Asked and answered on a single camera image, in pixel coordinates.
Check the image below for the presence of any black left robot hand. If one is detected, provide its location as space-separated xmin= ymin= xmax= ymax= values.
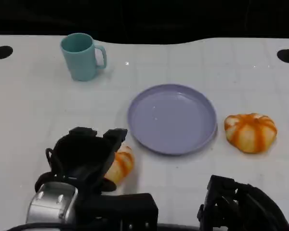
xmin=50 ymin=127 xmax=128 ymax=193

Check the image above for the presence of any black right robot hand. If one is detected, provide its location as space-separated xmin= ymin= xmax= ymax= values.
xmin=197 ymin=175 xmax=289 ymax=231

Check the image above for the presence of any orange white toy bread roll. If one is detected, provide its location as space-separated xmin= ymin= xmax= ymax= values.
xmin=103 ymin=143 xmax=135 ymax=186
xmin=223 ymin=112 xmax=278 ymax=154

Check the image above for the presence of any lilac plate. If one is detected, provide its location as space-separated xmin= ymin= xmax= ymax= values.
xmin=127 ymin=83 xmax=218 ymax=156

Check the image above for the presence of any pale green mug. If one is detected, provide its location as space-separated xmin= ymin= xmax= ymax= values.
xmin=60 ymin=33 xmax=108 ymax=82

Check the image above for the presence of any black round table grommet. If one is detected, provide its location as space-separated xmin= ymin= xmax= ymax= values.
xmin=276 ymin=49 xmax=289 ymax=64
xmin=0 ymin=45 xmax=14 ymax=60

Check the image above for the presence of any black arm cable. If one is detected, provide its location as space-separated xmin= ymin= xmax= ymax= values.
xmin=34 ymin=147 xmax=65 ymax=193

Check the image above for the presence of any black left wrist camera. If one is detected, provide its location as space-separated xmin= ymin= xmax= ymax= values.
xmin=74 ymin=192 xmax=159 ymax=231

